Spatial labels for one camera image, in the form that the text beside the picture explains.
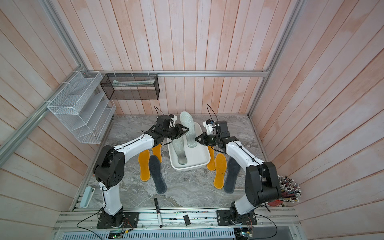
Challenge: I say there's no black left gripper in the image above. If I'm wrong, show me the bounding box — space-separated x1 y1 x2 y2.
163 123 190 140

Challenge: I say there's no white textured insole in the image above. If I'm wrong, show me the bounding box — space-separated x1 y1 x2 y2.
172 137 188 165
180 112 198 148

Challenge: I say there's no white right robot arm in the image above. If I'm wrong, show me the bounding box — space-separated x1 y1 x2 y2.
195 120 282 225

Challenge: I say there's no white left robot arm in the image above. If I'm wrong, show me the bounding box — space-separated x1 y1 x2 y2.
93 114 191 228

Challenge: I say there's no white plastic storage box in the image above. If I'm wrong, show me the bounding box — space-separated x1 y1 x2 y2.
167 135 211 172

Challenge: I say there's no yellow fuzzy insole upper left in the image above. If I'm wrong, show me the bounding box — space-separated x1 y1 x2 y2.
152 144 162 163

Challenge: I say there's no yellow fuzzy insole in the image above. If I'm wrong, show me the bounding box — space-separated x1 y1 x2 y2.
138 150 151 182
207 146 216 171
152 144 162 163
213 153 227 190

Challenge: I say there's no yellow fuzzy insole lower right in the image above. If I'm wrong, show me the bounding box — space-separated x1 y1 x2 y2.
213 153 227 190

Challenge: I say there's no yellow fuzzy insole upper right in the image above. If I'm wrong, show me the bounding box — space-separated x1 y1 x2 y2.
207 146 216 171

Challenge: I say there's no yellow fuzzy insole lower left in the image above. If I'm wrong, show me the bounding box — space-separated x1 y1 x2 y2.
138 150 151 182

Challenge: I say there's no dark grey insole right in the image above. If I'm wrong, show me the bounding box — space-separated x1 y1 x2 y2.
224 157 241 194

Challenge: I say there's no dark grey insole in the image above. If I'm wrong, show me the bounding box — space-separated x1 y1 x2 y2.
224 157 241 194
149 155 167 195

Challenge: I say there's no dark grey insole left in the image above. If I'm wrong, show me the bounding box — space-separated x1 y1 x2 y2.
149 155 167 195

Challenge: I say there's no red cup of pencils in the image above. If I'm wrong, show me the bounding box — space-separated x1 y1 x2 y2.
268 175 302 207

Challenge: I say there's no black marker pen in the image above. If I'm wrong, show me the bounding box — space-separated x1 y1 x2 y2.
154 198 163 228

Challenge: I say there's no small black block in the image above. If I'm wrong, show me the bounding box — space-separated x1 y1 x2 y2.
183 215 191 226

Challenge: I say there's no pale green small device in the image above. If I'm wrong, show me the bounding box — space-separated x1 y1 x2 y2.
79 186 95 209

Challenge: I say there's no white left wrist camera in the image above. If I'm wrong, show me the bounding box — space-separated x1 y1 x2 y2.
169 114 178 127

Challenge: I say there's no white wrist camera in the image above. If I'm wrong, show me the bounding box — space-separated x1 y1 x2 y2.
203 119 215 135
169 114 178 127

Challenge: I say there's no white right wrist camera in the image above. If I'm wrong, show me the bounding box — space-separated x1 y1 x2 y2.
203 119 215 135

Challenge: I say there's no black wire mesh basket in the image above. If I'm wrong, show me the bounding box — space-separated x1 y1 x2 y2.
101 73 160 101

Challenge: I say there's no white wire mesh shelf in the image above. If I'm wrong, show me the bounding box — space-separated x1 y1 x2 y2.
48 71 116 144

